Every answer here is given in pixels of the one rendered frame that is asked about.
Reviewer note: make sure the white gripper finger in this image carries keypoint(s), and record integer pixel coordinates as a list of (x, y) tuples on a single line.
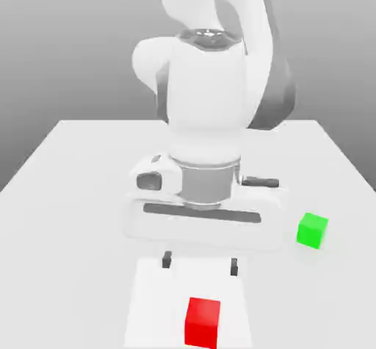
[(234, 267), (166, 260)]

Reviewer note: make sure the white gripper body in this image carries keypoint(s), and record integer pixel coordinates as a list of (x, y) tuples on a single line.
[(202, 231)]

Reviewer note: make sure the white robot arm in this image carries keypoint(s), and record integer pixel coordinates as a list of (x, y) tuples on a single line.
[(205, 90)]

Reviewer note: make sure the small red cube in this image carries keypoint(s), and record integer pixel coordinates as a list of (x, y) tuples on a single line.
[(202, 322)]

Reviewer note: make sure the small green cube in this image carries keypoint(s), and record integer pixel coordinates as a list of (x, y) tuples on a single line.
[(312, 231)]

